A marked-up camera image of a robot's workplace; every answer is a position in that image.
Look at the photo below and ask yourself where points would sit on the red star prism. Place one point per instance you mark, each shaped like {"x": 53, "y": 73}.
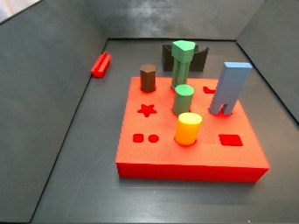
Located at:
{"x": 100, "y": 66}

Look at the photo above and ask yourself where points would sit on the black curved fixture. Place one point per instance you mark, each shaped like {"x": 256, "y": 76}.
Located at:
{"x": 196, "y": 63}

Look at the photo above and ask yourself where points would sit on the red peg board base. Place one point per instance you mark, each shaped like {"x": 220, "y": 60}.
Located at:
{"x": 226, "y": 155}

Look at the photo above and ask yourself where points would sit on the green cylinder peg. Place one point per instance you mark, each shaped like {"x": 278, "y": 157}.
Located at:
{"x": 181, "y": 99}

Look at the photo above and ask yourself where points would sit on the yellow cylinder peg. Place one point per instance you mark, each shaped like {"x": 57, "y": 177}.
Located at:
{"x": 187, "y": 128}

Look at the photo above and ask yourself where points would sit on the brown hexagonal peg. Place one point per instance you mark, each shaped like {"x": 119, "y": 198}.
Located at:
{"x": 147, "y": 76}

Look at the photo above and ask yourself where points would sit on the tall green triangular peg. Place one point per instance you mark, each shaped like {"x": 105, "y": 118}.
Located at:
{"x": 181, "y": 54}

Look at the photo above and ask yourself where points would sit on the blue rectangular arch peg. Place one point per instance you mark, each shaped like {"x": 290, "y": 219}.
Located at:
{"x": 232, "y": 80}

